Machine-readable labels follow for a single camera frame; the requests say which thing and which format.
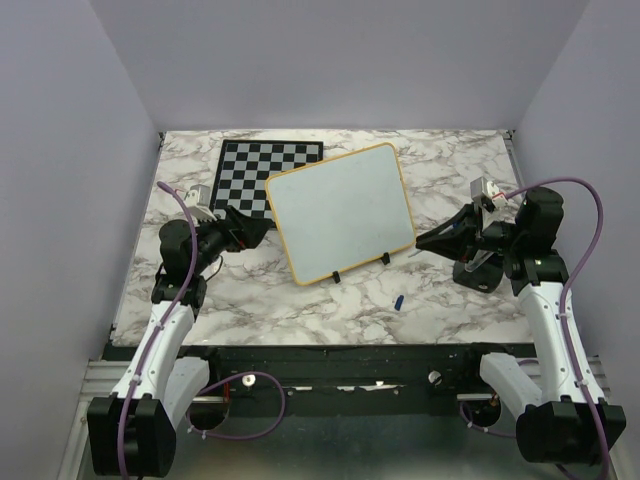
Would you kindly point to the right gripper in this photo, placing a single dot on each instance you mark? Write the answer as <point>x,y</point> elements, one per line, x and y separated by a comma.
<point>460,243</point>

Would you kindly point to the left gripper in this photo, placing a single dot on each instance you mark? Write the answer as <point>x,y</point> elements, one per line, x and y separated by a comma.
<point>249,231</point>

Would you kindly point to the blue whiteboard marker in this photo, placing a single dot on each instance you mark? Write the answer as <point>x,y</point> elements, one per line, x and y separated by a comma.
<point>414,254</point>

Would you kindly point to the blue marker cap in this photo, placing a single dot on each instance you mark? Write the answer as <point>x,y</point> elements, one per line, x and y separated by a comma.
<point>399,302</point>

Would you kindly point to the yellow framed whiteboard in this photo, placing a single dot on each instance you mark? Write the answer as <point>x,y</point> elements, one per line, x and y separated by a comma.
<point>341,213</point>

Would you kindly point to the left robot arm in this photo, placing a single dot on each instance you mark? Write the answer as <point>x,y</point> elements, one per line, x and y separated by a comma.
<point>133,429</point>

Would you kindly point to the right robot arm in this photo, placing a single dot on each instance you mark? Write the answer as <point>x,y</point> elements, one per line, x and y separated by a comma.
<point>566,418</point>

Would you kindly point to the black eraser holder stand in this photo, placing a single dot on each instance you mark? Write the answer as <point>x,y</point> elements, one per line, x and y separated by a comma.
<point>484,275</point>

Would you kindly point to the black white chessboard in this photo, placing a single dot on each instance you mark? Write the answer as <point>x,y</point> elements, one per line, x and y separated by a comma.
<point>244,166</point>

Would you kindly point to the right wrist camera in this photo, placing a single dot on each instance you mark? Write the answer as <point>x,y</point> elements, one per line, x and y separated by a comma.
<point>486,195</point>

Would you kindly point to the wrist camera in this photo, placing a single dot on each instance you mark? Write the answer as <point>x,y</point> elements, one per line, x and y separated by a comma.
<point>486,195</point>
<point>197,201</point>

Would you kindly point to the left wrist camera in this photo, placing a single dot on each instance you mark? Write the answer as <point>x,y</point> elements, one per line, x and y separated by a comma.
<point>197,201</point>

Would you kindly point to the black wire board easel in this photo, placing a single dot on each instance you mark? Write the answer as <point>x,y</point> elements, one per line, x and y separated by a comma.
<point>384,259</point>

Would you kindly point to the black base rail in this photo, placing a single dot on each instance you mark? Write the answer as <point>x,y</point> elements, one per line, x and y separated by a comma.
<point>330,381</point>

